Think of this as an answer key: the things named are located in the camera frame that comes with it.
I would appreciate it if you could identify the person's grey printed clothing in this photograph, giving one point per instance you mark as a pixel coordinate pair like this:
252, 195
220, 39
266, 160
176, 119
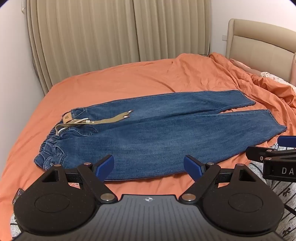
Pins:
284, 199

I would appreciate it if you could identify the white wall socket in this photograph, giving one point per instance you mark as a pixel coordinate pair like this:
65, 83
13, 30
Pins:
223, 37

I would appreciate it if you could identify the orange bed sheet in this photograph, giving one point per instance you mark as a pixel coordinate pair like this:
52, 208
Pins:
115, 81

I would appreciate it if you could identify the tan fabric belt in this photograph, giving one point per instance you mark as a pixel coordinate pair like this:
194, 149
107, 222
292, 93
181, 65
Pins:
104, 119

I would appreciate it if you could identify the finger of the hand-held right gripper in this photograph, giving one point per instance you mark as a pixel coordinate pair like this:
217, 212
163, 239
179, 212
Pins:
287, 141
255, 153

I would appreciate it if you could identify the beige padded headboard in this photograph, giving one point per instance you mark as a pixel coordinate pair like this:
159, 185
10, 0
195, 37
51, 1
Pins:
254, 46

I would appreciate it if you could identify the beige pleated curtain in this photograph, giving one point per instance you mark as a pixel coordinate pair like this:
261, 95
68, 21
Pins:
81, 41
173, 30

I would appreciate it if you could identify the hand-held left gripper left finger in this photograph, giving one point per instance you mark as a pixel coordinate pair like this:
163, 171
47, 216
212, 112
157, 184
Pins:
105, 166

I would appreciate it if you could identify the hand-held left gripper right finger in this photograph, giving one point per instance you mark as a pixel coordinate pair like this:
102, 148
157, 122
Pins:
193, 167

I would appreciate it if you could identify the orange duvet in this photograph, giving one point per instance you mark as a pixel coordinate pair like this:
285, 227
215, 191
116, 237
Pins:
266, 99

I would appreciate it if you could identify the blue denim pants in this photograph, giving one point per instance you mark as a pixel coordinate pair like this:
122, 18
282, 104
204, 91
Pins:
150, 139

